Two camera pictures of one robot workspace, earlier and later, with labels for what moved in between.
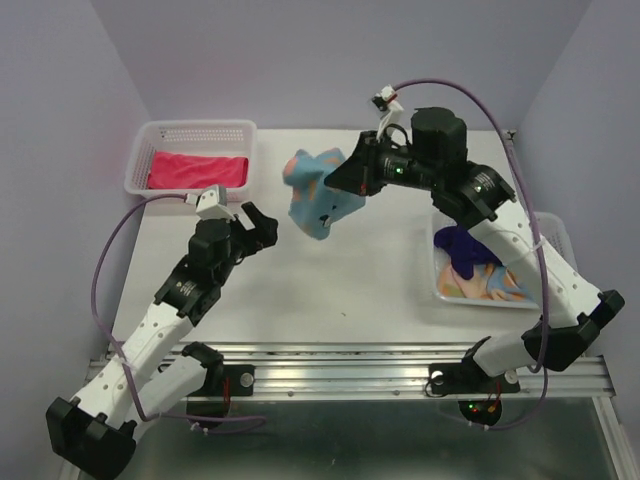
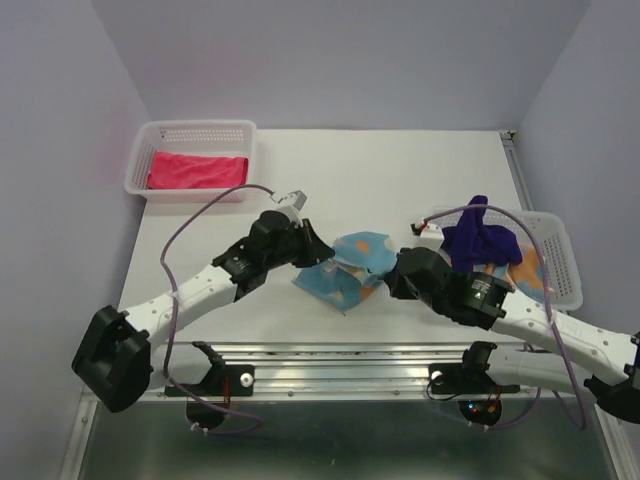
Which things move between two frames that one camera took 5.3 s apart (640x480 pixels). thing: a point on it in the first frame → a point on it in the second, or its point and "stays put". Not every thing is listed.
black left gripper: (265, 230) → (314, 249)
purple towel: (465, 250) stays put
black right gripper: (362, 170) → (397, 287)
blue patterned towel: (314, 205) → (360, 261)
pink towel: (180, 170) stays put
